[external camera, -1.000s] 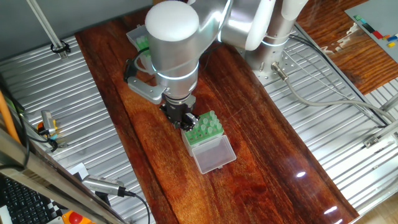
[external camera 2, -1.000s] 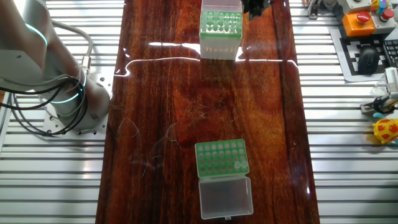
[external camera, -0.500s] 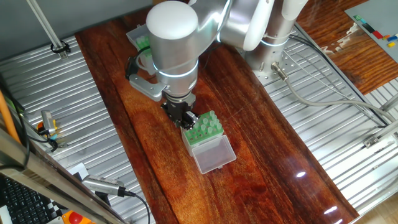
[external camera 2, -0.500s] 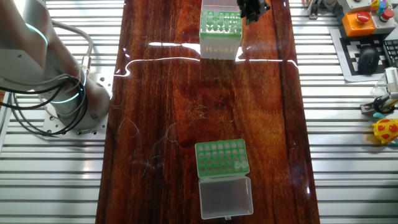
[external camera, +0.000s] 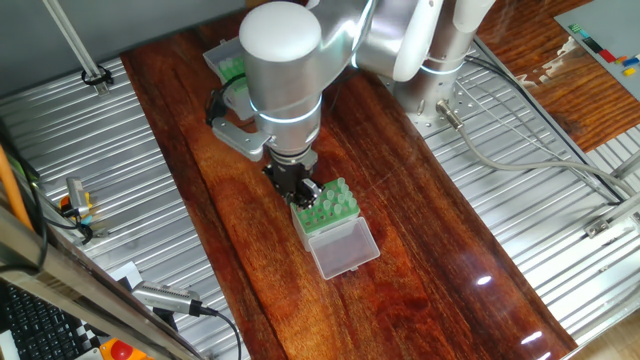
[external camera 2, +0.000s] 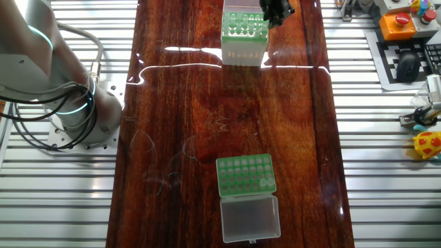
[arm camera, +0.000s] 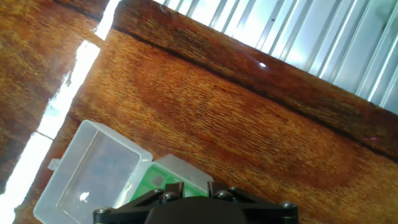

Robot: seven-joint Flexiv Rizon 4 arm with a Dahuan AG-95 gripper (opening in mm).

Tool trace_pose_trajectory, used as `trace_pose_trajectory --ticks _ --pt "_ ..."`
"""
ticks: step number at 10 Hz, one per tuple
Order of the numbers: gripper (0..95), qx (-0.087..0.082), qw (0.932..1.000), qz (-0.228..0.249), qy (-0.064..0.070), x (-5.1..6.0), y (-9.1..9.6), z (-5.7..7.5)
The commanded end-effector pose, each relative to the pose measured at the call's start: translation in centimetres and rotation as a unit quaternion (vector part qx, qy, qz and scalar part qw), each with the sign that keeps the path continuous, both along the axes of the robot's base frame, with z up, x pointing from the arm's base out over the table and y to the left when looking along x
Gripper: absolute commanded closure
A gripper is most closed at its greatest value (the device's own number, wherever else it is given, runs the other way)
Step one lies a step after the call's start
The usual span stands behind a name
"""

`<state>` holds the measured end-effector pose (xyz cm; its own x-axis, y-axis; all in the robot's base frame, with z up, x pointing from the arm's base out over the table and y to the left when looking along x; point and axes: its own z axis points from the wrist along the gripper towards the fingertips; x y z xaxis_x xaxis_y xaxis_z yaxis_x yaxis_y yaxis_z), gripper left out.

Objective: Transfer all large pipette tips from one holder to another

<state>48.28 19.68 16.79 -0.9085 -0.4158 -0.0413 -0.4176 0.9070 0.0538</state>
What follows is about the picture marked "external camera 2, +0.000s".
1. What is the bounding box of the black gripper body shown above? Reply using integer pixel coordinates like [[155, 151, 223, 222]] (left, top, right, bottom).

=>
[[258, 0, 293, 10]]

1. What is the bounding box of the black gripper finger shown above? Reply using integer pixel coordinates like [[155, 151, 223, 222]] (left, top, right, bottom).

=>
[[260, 6, 276, 22], [269, 3, 297, 30]]

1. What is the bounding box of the green clear pipette tip box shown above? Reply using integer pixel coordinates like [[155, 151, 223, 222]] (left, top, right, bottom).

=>
[[220, 0, 270, 67], [215, 153, 282, 245]]

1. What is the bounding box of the grey control button box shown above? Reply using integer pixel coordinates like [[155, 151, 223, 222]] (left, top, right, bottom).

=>
[[373, 0, 413, 17]]

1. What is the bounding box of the orange emergency stop box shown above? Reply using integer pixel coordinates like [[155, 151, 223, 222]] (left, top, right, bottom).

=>
[[378, 12, 417, 41]]

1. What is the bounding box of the glossy brown wooden board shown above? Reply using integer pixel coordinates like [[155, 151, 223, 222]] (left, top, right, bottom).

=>
[[105, 0, 356, 248]]

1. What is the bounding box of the small colourful plastic toy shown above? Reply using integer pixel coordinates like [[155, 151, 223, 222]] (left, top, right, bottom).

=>
[[409, 0, 432, 18]]

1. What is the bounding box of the black computer mouse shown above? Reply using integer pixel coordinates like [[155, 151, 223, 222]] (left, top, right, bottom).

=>
[[396, 50, 422, 83]]

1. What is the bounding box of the grey emergency stop box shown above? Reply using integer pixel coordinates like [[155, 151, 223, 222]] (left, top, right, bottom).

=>
[[411, 8, 441, 39]]

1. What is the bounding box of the black keyboard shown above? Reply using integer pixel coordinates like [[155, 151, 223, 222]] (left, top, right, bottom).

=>
[[423, 43, 441, 75]]

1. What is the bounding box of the yellow orange turtle toy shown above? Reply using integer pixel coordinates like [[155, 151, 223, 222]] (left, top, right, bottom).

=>
[[411, 123, 441, 161]]

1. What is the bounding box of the small silver metal bracket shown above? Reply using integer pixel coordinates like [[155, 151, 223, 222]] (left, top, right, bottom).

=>
[[398, 110, 441, 131]]

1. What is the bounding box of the black looped cable tie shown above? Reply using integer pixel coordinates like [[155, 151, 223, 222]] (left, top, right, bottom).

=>
[[412, 105, 432, 127]]

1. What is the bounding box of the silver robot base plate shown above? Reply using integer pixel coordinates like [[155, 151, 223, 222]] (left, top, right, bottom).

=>
[[45, 79, 127, 156]]

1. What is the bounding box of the grey cable with metal connector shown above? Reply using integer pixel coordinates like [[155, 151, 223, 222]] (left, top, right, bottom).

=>
[[54, 22, 105, 85]]

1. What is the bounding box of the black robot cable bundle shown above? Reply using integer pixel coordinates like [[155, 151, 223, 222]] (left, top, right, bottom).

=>
[[0, 82, 99, 152]]

